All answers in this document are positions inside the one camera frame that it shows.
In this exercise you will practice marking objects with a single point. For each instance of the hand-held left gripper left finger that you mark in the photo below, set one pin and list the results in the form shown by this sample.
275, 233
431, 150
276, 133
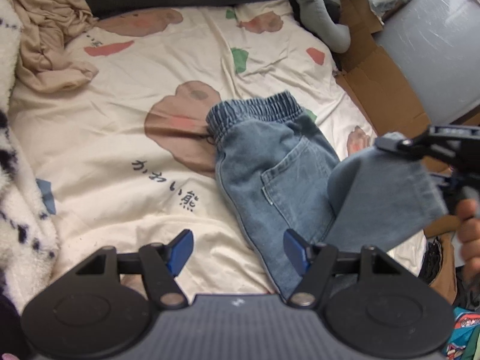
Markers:
180, 249

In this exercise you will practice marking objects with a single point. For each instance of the cream bear print bed sheet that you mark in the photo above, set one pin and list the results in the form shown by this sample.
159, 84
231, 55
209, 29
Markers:
112, 138

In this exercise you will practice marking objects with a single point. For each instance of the grey neck pillow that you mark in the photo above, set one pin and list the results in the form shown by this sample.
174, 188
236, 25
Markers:
318, 0

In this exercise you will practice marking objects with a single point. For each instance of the dark patterned clothes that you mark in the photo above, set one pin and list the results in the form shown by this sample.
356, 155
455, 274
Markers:
431, 258

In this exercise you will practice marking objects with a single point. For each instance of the flattened brown cardboard box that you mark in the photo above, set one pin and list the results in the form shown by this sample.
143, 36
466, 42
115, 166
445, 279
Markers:
382, 82

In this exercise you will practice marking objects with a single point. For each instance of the blue denim jeans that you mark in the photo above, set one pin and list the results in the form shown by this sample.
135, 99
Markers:
270, 180

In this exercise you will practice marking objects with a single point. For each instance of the beige crumpled garment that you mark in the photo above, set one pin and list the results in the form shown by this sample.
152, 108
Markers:
48, 45

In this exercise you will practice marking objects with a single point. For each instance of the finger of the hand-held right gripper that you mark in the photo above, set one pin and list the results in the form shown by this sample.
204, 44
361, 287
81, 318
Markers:
450, 186
392, 142

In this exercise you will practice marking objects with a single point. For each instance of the grey film-wrapped appliance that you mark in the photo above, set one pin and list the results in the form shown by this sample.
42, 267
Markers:
442, 45

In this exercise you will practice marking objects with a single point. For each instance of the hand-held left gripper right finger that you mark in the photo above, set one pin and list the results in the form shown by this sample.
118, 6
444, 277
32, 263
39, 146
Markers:
296, 251

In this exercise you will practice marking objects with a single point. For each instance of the person's right hand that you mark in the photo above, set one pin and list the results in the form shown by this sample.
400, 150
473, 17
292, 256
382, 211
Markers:
470, 232

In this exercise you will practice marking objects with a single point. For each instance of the teal orange printed bag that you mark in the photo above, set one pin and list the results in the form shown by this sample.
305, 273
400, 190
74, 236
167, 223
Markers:
465, 326

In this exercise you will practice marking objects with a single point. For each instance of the white black-patterned fleece blanket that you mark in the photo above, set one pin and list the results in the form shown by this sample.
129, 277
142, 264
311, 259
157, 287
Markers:
18, 213

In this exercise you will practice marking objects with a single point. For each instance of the brown garment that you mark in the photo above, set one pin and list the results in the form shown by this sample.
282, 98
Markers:
446, 270

